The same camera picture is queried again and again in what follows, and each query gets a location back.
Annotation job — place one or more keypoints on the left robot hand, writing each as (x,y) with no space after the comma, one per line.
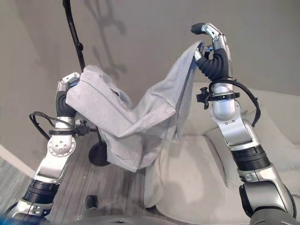
(62,103)

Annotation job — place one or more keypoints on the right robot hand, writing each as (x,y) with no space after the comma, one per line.
(215,63)

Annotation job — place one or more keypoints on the light grey garment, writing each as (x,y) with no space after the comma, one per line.
(131,110)

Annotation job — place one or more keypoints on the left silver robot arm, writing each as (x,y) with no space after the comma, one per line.
(47,161)

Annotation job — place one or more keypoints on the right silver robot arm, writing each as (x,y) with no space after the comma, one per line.
(248,150)

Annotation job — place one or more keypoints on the black coat rack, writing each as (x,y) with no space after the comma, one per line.
(77,47)

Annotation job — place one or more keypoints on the cream sofa cushion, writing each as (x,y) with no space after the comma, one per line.
(253,140)

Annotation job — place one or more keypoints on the cream fabric sofa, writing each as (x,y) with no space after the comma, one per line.
(225,152)

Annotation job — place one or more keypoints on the dark robot foot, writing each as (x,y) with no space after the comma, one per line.
(91,202)

